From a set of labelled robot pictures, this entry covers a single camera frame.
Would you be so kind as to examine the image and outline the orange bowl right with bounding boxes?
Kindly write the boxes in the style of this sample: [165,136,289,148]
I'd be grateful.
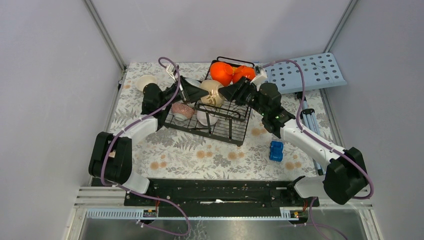
[232,65,256,84]

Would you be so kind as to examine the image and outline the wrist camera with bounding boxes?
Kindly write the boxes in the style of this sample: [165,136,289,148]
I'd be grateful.
[165,63,180,82]
[250,65,268,90]

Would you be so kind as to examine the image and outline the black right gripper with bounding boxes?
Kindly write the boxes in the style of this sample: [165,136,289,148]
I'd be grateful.
[217,76,268,117]

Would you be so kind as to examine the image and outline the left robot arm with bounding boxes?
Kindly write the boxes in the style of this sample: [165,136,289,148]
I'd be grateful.
[88,75,209,206]

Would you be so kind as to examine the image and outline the blue tripod legs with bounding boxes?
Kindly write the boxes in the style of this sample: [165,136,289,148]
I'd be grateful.
[300,98,325,176]

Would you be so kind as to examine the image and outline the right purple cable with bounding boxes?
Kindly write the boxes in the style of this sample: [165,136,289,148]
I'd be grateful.
[261,58,375,240]

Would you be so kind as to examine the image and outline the blue perforated stand tray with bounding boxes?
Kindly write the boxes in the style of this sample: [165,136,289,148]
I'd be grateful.
[264,52,347,95]

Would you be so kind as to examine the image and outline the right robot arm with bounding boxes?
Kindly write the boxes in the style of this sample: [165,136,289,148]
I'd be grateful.
[218,77,370,206]

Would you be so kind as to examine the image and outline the beige patterned bowl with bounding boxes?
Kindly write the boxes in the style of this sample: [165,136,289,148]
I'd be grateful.
[200,79,225,107]

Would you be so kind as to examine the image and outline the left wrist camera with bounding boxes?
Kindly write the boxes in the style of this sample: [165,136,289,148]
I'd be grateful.
[165,63,180,82]

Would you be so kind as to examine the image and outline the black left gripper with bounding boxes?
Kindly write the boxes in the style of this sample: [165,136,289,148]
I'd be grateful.
[158,75,210,109]

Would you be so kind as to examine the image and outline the white bowl upper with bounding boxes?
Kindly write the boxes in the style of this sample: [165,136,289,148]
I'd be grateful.
[185,78,201,88]

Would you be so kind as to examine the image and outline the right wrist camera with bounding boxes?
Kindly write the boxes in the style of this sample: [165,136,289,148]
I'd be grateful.
[250,65,268,90]

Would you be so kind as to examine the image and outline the black wire dish rack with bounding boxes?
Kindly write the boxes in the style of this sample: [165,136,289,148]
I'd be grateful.
[161,56,259,147]

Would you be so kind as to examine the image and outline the orange bowl left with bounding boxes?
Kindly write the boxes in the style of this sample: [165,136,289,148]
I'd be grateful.
[209,61,233,87]

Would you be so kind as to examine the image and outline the white bowl front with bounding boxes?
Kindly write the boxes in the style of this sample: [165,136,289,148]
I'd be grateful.
[196,110,219,126]

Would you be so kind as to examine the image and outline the white bowl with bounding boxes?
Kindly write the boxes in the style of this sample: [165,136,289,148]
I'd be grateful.
[185,78,201,88]
[196,110,219,126]

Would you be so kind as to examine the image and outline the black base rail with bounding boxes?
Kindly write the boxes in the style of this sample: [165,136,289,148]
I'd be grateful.
[91,177,321,220]

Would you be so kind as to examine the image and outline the floral table mat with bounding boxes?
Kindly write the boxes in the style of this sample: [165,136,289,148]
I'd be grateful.
[109,63,334,181]

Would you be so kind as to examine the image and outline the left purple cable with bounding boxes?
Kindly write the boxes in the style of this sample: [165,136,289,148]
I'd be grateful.
[99,56,193,237]

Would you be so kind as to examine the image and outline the pink patterned bowl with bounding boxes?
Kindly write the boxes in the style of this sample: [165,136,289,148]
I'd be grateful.
[171,102,195,121]

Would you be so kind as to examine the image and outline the blue toy car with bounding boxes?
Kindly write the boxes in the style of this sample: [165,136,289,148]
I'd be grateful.
[268,140,284,162]

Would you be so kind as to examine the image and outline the orange bowl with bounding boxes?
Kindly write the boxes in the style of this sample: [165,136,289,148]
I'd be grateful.
[232,65,256,84]
[209,61,233,87]

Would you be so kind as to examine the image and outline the purple cable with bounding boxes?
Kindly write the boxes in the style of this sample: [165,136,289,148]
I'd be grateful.
[99,56,193,237]
[261,58,375,240]

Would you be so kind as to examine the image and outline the plain beige bowl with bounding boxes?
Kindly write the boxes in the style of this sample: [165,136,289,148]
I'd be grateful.
[135,74,158,92]

